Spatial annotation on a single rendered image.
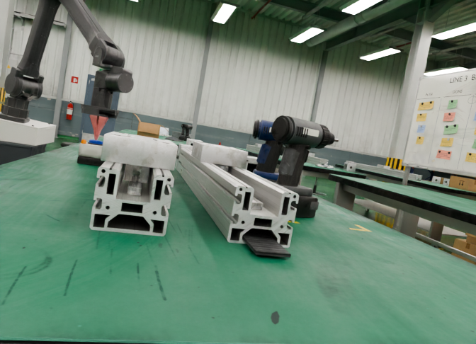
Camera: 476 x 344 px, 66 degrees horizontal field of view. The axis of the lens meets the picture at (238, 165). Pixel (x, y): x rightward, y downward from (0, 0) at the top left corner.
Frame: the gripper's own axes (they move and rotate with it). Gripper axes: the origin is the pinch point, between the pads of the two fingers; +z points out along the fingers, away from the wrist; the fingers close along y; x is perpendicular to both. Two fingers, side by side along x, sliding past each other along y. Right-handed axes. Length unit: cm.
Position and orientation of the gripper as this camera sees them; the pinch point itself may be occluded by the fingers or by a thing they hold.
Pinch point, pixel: (96, 136)
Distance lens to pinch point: 119.2
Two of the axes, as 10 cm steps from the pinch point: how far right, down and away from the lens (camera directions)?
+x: -2.5, -1.2, 9.6
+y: 9.5, 1.5, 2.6
